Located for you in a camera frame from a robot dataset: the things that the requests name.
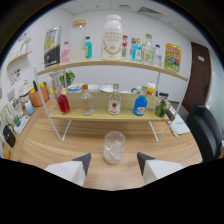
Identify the large black silver can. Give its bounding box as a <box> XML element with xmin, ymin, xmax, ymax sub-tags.
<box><xmin>43</xmin><ymin>26</ymin><xmax>63</xmax><ymax>69</ymax></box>

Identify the white bowl red rim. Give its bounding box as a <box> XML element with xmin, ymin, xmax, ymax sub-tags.
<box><xmin>99</xmin><ymin>83</ymin><xmax>114</xmax><ymax>94</ymax></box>

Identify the small pink bottle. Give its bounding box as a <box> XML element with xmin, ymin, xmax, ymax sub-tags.
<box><xmin>61</xmin><ymin>40</ymin><xmax>71</xmax><ymax>64</ymax></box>

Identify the white frame wooden shelf rack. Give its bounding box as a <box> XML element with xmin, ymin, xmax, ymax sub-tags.
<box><xmin>33</xmin><ymin>59</ymin><xmax>191</xmax><ymax>144</ymax></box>

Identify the clear bottle green cap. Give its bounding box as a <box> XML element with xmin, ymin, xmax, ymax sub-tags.
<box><xmin>142</xmin><ymin>33</ymin><xmax>156</xmax><ymax>66</ymax></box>

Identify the orange storage basket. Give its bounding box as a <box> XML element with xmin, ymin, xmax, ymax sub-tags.
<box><xmin>28</xmin><ymin>81</ymin><xmax>50</xmax><ymax>108</ymax></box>

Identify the wooden wall shelf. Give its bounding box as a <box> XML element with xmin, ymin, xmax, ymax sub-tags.
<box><xmin>6</xmin><ymin>49</ymin><xmax>33</xmax><ymax>68</ymax></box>

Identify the white paper notebook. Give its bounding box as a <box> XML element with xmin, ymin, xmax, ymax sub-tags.
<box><xmin>168</xmin><ymin>111</ymin><xmax>191</xmax><ymax>136</ymax></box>

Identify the blue bottle orange cap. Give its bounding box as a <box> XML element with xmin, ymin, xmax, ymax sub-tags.
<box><xmin>131</xmin><ymin>37</ymin><xmax>143</xmax><ymax>63</ymax></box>

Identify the red wall poster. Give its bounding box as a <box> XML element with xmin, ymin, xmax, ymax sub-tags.
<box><xmin>121</xmin><ymin>34</ymin><xmax>129</xmax><ymax>60</ymax></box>

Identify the green mug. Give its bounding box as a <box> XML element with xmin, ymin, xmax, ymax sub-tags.
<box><xmin>130</xmin><ymin>86</ymin><xmax>143</xmax><ymax>95</ymax></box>

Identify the clear glass with ice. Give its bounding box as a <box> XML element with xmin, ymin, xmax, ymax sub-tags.
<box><xmin>102</xmin><ymin>130</ymin><xmax>127</xmax><ymax>165</ymax></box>

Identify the blue rimmed bowl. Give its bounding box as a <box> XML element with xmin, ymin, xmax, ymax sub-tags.
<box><xmin>67</xmin><ymin>83</ymin><xmax>84</xmax><ymax>94</ymax></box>

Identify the white cup red lid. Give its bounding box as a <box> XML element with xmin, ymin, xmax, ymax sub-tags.
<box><xmin>146</xmin><ymin>81</ymin><xmax>157</xmax><ymax>96</ymax></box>

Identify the brown door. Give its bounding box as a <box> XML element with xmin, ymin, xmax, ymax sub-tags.
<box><xmin>182</xmin><ymin>41</ymin><xmax>212</xmax><ymax>113</ymax></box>

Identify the black chair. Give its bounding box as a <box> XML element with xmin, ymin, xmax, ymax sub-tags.
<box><xmin>185</xmin><ymin>104</ymin><xmax>224</xmax><ymax>163</ymax></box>

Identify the bottle with green limes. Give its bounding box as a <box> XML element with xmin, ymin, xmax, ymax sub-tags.
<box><xmin>153</xmin><ymin>92</ymin><xmax>170</xmax><ymax>118</ymax></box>

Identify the white tray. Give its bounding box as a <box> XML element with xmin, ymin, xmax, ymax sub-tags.
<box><xmin>13</xmin><ymin>114</ymin><xmax>31</xmax><ymax>135</ymax></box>

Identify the red liquid bottle white cap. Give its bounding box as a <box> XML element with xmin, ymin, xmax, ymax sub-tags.
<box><xmin>55</xmin><ymin>85</ymin><xmax>72</xmax><ymax>116</ymax></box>

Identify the small teal bottle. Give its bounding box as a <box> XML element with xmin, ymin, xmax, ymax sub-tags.
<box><xmin>84</xmin><ymin>35</ymin><xmax>93</xmax><ymax>60</ymax></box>

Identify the large clear cork-lid bottle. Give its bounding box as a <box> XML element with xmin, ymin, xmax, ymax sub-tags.
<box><xmin>69</xmin><ymin>18</ymin><xmax>88</xmax><ymax>63</ymax></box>

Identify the clear bottle orange cap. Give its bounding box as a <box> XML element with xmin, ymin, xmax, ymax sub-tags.
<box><xmin>80</xmin><ymin>84</ymin><xmax>95</xmax><ymax>116</ymax></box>

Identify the blue wall poster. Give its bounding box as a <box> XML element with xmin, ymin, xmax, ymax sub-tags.
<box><xmin>129</xmin><ymin>36</ymin><xmax>137</xmax><ymax>56</ymax></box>

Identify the clear bottle red label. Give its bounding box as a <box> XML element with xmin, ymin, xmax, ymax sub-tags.
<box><xmin>107</xmin><ymin>83</ymin><xmax>122</xmax><ymax>116</ymax></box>

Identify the large white milk bottle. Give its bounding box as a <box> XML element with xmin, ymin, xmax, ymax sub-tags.
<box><xmin>101</xmin><ymin>14</ymin><xmax>124</xmax><ymax>61</ymax></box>

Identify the blue bottle silver cap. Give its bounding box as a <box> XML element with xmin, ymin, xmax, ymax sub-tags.
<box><xmin>132</xmin><ymin>85</ymin><xmax>149</xmax><ymax>117</ymax></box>

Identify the black bag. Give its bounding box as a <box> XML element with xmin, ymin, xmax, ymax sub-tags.
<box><xmin>2</xmin><ymin>123</ymin><xmax>17</xmax><ymax>148</ymax></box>

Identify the small green potted plant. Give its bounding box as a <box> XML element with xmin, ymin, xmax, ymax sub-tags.
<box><xmin>59</xmin><ymin>69</ymin><xmax>76</xmax><ymax>88</ymax></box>

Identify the light blue plastic bottle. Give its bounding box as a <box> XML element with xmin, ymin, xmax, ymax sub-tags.
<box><xmin>23</xmin><ymin>99</ymin><xmax>35</xmax><ymax>116</ymax></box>

